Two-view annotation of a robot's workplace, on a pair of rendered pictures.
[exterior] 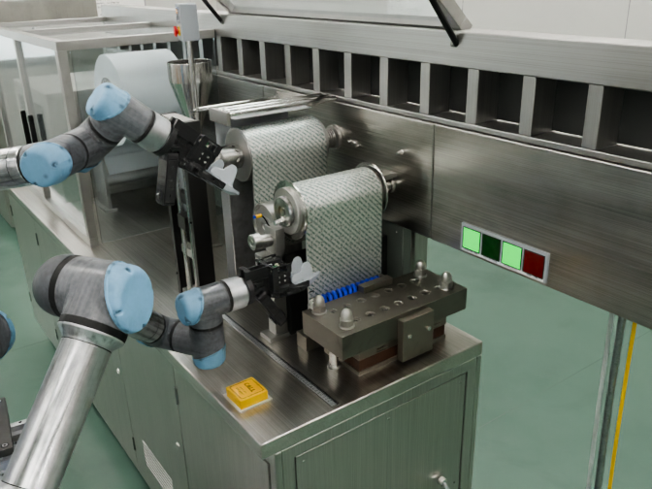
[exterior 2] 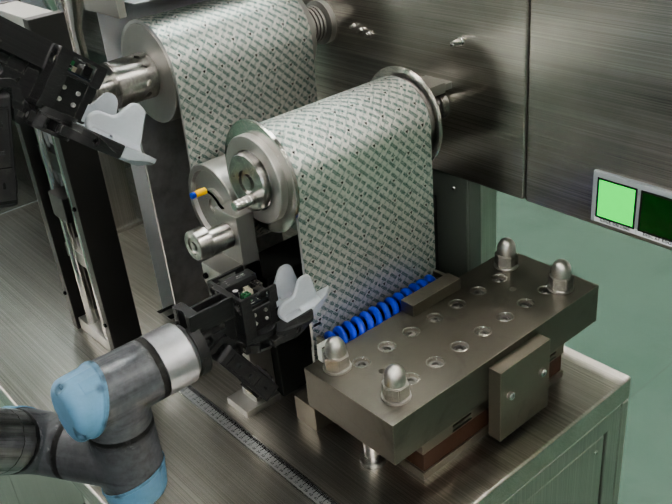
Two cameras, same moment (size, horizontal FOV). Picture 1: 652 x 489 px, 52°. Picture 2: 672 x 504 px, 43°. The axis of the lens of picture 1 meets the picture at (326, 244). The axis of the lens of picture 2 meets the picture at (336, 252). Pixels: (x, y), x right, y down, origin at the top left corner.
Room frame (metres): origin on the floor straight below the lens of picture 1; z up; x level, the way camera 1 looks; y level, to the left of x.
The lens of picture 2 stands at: (0.55, 0.05, 1.67)
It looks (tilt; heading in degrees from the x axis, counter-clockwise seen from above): 29 degrees down; 357
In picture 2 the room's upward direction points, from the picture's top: 6 degrees counter-clockwise
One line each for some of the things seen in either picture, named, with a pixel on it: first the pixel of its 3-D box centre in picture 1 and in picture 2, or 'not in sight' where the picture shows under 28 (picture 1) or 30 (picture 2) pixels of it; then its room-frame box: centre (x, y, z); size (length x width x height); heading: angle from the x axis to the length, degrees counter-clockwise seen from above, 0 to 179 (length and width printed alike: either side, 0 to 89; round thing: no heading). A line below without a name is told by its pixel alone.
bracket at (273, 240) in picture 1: (271, 283); (238, 314); (1.53, 0.14, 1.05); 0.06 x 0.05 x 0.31; 125
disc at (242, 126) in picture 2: (289, 210); (261, 176); (1.52, 0.09, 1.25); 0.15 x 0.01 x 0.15; 35
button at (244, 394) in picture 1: (246, 393); not in sight; (1.26, 0.19, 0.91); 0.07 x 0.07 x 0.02; 35
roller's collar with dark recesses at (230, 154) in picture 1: (228, 157); (129, 80); (1.71, 0.25, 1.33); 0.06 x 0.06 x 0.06; 35
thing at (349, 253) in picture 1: (345, 258); (372, 253); (1.54, -0.05, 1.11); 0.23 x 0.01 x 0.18; 125
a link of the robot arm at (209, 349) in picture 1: (202, 341); (116, 455); (1.32, 0.29, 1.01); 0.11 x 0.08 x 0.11; 67
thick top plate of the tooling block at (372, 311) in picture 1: (386, 309); (458, 342); (1.47, -0.15, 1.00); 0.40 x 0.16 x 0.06; 125
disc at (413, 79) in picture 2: (369, 189); (403, 118); (1.67, -0.12, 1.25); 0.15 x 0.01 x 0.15; 35
